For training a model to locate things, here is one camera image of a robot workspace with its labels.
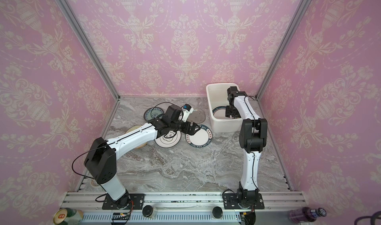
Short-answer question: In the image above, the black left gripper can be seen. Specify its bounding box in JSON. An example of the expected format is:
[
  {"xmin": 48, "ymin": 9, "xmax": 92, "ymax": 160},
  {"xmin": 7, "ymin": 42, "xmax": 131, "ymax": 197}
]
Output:
[{"xmin": 170, "ymin": 119, "xmax": 202, "ymax": 135}]

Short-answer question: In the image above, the white plate green red rim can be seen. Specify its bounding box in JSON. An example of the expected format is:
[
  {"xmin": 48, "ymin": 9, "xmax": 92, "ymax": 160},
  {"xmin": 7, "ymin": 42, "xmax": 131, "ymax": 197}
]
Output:
[{"xmin": 212, "ymin": 106, "xmax": 227, "ymax": 119}]

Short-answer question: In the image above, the white plate green text rim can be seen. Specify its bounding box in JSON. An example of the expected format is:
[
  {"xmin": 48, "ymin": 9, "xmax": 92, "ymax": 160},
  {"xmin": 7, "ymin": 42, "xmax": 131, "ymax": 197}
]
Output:
[{"xmin": 186, "ymin": 124, "xmax": 213, "ymax": 148}]

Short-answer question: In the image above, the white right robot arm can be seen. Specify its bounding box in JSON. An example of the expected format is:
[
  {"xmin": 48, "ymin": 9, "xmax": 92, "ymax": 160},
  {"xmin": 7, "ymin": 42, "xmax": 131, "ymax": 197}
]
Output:
[{"xmin": 225, "ymin": 86, "xmax": 268, "ymax": 210}]

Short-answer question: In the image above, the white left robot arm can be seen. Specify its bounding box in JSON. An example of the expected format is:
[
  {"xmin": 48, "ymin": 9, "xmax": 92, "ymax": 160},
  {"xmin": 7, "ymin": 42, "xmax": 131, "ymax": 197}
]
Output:
[{"xmin": 84, "ymin": 104, "xmax": 201, "ymax": 209}]

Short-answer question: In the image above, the white plastic bin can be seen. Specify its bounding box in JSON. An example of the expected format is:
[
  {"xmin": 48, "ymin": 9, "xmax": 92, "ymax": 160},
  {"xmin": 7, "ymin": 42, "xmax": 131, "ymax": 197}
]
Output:
[{"xmin": 206, "ymin": 83, "xmax": 253, "ymax": 133}]

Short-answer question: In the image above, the clear glass plate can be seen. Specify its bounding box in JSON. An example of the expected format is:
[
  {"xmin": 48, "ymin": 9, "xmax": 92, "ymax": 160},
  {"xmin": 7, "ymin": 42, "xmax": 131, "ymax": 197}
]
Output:
[{"xmin": 188, "ymin": 110, "xmax": 206, "ymax": 124}]

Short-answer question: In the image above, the small dark green plate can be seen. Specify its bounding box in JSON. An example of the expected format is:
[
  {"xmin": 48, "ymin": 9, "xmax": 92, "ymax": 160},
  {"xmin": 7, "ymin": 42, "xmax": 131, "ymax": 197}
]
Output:
[{"xmin": 143, "ymin": 107, "xmax": 164, "ymax": 122}]

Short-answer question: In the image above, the cream plate with leaf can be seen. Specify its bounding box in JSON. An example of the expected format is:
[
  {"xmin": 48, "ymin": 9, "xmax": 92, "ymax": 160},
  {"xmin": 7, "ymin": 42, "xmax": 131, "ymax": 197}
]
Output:
[{"xmin": 126, "ymin": 125, "xmax": 147, "ymax": 150}]

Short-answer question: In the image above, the purple drink bottle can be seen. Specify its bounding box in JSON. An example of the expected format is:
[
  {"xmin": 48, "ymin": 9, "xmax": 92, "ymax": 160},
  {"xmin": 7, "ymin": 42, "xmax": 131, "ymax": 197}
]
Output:
[{"xmin": 289, "ymin": 207, "xmax": 327, "ymax": 224}]

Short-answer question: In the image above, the green drink can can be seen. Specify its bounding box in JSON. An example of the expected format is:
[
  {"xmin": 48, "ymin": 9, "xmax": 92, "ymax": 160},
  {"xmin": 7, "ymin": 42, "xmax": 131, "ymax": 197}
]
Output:
[{"xmin": 53, "ymin": 208, "xmax": 84, "ymax": 225}]

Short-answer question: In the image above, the white plate black ring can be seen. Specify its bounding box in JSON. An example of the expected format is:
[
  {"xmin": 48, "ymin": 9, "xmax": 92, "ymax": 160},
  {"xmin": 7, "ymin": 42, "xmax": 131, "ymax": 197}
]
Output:
[{"xmin": 154, "ymin": 130, "xmax": 182, "ymax": 149}]

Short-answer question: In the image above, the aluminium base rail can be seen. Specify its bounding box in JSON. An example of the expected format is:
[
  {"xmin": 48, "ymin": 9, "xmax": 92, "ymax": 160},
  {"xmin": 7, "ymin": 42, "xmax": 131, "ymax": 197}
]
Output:
[{"xmin": 61, "ymin": 191, "xmax": 306, "ymax": 225}]

